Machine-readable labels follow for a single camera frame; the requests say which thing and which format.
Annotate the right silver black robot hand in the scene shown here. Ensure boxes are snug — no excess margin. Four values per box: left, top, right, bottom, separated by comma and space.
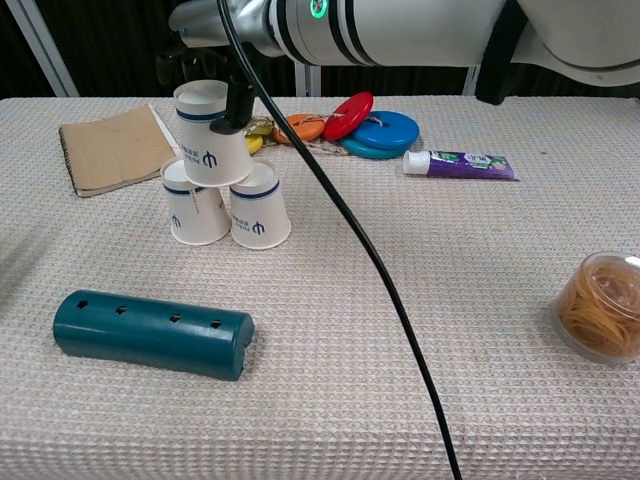
155, 0, 257, 135

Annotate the white paper cup blue logo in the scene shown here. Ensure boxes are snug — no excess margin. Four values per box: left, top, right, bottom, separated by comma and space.
159, 157, 232, 246
228, 159, 292, 250
173, 79, 255, 188

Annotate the orange toy disc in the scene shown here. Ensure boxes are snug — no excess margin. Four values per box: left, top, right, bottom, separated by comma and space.
272, 113, 341, 146

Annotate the red toy disc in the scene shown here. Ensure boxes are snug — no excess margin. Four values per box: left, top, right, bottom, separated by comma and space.
323, 91, 375, 141

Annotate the brown spiral notebook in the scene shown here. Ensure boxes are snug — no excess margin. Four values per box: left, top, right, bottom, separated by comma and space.
58, 103, 181, 198

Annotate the teal toy disc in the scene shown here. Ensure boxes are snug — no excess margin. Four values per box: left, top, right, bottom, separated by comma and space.
339, 134, 414, 160

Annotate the blue toy disc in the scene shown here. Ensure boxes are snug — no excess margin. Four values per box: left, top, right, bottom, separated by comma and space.
349, 110, 421, 150

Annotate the purple toothpaste tube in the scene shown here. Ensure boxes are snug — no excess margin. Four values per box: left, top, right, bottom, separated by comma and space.
402, 149, 519, 181

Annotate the teal cylinder case with holes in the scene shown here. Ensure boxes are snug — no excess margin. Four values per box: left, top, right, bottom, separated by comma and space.
52, 289, 256, 382

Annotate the beige waffle tablecloth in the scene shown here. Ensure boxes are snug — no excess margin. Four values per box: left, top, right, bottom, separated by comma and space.
0, 95, 640, 480

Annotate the black right hand cable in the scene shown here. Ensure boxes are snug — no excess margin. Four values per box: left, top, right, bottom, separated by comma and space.
215, 0, 464, 480

